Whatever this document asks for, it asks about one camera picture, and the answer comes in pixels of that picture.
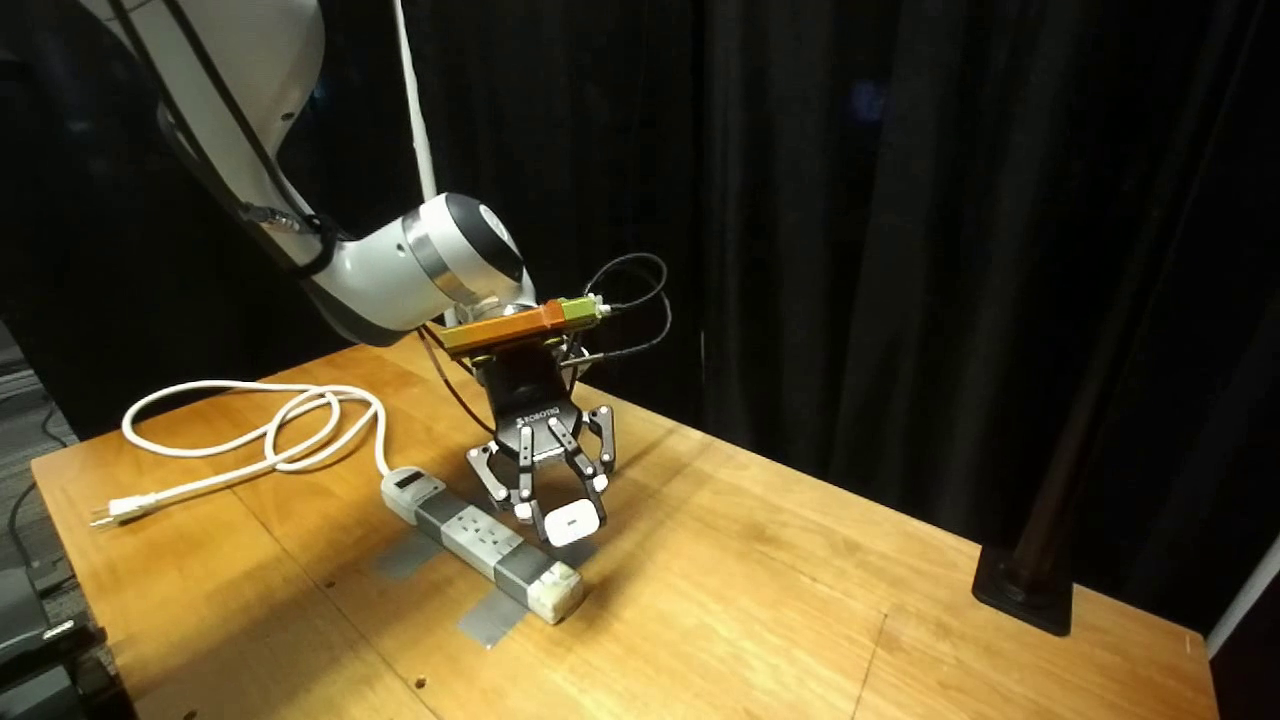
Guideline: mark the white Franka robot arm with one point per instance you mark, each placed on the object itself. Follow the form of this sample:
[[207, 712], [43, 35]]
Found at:
[[401, 265]]

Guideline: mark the thin white pole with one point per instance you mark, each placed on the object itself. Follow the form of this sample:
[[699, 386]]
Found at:
[[415, 105]]

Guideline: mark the white charger head cube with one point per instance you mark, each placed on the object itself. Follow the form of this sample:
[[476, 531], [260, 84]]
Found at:
[[570, 520]]

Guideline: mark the white power strip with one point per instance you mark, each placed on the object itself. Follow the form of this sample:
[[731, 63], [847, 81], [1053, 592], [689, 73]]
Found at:
[[483, 536]]

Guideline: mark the short grey duct tape strip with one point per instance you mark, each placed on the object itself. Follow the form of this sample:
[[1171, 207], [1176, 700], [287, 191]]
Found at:
[[499, 622]]

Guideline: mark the upright frame pole with base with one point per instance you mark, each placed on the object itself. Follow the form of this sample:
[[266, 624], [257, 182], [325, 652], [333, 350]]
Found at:
[[1025, 584]]

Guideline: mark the black curtain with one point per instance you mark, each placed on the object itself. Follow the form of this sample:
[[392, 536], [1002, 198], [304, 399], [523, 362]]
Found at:
[[803, 200]]

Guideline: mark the slanted white pole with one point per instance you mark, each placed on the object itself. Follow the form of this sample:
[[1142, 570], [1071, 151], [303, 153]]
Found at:
[[1246, 599]]

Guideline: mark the long grey duct tape strip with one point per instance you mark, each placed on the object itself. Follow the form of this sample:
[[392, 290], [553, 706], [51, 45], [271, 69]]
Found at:
[[409, 553]]

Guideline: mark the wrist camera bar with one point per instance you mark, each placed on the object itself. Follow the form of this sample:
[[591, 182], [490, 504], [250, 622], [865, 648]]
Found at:
[[523, 325]]

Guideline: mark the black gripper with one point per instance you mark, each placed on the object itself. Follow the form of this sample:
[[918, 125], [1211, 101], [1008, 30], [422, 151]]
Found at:
[[531, 394]]

